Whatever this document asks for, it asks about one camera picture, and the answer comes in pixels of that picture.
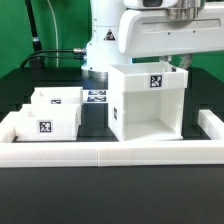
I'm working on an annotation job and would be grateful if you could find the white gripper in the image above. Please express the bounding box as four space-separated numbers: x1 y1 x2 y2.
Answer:
118 0 224 71

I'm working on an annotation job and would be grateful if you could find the white thin cable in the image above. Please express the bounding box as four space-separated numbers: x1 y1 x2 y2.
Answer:
46 0 60 68

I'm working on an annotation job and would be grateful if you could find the white drawer cabinet box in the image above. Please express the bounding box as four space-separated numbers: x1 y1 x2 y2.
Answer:
108 62 188 141

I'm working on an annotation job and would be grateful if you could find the black cable with connector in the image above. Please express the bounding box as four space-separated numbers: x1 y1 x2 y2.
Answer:
20 47 88 70

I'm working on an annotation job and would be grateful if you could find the white U-shaped border fence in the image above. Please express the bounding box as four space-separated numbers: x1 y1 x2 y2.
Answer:
0 112 224 168

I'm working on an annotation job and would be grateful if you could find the white front drawer tray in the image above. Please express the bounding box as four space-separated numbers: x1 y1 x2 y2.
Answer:
15 104 81 141

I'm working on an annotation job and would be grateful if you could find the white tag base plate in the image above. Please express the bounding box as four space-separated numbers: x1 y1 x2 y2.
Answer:
83 90 108 104

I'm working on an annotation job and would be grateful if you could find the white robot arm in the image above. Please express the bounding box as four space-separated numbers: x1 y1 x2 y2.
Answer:
82 0 224 72

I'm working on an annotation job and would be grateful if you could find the white drawer tray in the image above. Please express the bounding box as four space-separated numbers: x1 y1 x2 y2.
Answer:
31 87 83 105
15 104 81 141

